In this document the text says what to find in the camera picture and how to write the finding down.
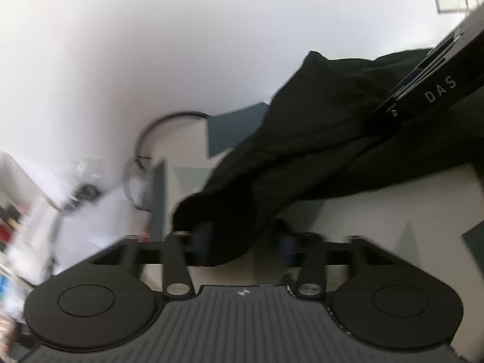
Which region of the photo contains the blurred shelf clutter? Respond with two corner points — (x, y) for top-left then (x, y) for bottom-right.
(0, 151), (110, 352)

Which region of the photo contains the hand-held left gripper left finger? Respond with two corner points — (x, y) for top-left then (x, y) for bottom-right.
(80, 221), (217, 300)

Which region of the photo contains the black garment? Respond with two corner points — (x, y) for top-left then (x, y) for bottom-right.
(173, 50), (484, 269)

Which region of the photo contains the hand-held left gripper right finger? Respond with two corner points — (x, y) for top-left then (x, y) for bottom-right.
(277, 221), (411, 302)

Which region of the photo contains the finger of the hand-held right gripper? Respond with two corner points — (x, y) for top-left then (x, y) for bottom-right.
(372, 40), (460, 115)

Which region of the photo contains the black cable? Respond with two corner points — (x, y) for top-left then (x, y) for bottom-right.
(123, 111), (212, 212)

